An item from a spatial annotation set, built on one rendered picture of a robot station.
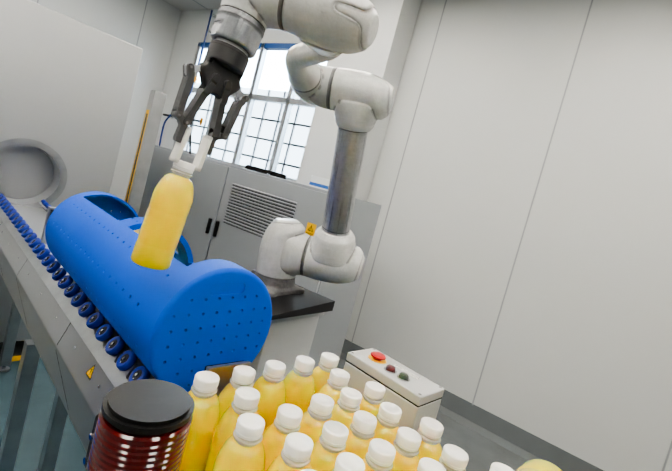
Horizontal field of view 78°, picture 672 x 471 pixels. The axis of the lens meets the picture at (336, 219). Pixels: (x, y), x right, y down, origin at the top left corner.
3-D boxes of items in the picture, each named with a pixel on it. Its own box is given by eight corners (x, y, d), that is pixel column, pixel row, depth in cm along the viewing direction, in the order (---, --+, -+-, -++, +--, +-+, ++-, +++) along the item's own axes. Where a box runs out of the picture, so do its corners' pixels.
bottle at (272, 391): (270, 459, 81) (294, 370, 80) (263, 484, 74) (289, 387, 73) (235, 449, 82) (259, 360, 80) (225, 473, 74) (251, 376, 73)
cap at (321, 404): (329, 405, 71) (331, 395, 71) (333, 418, 67) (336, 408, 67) (307, 402, 70) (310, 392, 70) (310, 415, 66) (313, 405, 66)
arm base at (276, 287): (269, 275, 176) (271, 262, 175) (305, 293, 162) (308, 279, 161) (234, 278, 161) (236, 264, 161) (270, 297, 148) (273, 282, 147)
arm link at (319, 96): (292, 51, 125) (335, 58, 124) (304, 71, 143) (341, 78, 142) (282, 93, 126) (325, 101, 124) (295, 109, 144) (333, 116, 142)
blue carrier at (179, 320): (127, 268, 158) (141, 196, 155) (259, 381, 99) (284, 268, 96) (38, 269, 137) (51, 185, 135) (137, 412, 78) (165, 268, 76)
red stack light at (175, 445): (160, 426, 35) (171, 383, 35) (195, 475, 31) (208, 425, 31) (75, 446, 30) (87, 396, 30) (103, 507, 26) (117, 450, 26)
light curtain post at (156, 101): (87, 408, 219) (162, 94, 209) (90, 414, 215) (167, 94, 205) (74, 410, 215) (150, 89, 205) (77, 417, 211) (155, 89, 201)
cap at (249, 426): (236, 422, 59) (239, 411, 59) (262, 427, 60) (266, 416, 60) (232, 439, 55) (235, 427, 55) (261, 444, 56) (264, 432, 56)
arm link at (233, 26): (210, 8, 78) (198, 37, 78) (233, 2, 71) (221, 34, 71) (249, 36, 84) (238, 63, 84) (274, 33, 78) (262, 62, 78)
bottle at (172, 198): (159, 272, 75) (193, 175, 74) (122, 259, 75) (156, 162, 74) (174, 267, 82) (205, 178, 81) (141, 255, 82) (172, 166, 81)
